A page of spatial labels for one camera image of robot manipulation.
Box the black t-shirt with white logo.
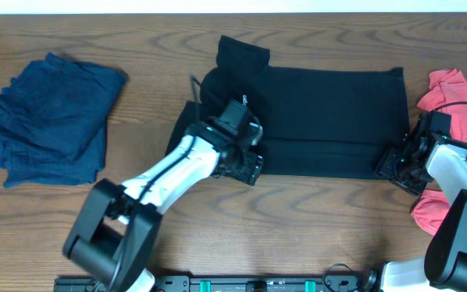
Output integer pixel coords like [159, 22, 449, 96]
[165, 35, 411, 181]

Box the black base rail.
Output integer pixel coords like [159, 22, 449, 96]
[54, 275, 376, 292]

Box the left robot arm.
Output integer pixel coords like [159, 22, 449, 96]
[62, 118, 263, 291]

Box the red t-shirt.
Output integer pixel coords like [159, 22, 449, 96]
[410, 69, 467, 235]

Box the folded navy blue garment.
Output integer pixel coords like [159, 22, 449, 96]
[0, 53, 127, 188]

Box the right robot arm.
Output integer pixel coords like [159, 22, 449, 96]
[377, 139, 467, 292]

